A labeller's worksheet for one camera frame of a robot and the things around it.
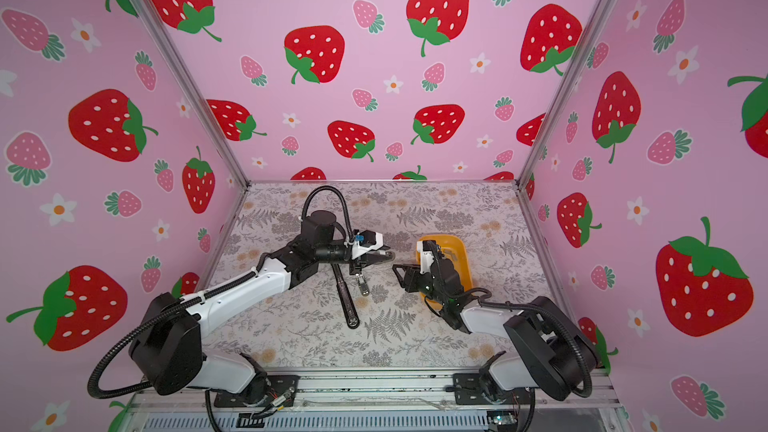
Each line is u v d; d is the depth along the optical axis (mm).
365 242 627
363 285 927
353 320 838
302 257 633
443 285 649
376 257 728
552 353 433
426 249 779
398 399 731
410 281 763
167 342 420
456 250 958
